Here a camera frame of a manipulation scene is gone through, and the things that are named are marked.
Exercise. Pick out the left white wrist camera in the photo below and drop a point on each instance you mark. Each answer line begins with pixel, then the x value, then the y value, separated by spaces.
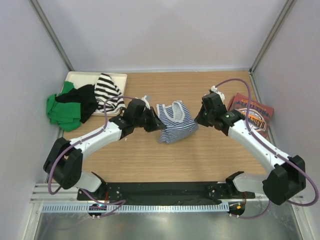
pixel 143 102

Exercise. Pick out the cream plastic tray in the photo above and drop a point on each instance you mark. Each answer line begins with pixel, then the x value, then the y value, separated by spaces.
pixel 80 79

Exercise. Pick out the black white striped tank top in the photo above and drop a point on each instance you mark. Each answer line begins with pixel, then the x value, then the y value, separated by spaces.
pixel 105 90

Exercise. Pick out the blue white striped tank top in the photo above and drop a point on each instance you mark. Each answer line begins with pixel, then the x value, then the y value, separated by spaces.
pixel 178 122

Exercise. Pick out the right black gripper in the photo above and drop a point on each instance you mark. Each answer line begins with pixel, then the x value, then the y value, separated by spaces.
pixel 199 118

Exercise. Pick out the red tank top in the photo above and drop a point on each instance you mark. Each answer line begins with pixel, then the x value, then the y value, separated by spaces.
pixel 259 115

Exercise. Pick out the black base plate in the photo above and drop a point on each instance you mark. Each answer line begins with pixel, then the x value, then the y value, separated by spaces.
pixel 198 194

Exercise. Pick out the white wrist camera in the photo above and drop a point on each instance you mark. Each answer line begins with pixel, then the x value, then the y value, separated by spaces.
pixel 214 89
pixel 143 102

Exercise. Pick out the green tank top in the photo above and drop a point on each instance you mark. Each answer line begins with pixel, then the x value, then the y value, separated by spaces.
pixel 66 115

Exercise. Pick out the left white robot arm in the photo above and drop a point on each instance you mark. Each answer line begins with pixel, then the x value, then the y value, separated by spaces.
pixel 64 164

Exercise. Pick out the slotted cable duct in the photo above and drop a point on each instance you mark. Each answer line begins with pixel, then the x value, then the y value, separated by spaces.
pixel 90 208

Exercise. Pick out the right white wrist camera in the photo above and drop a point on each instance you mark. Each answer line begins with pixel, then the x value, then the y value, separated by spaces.
pixel 214 89

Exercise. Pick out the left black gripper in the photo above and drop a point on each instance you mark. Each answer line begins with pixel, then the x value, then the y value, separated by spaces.
pixel 156 124

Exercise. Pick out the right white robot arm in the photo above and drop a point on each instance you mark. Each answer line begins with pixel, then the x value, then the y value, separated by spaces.
pixel 283 178

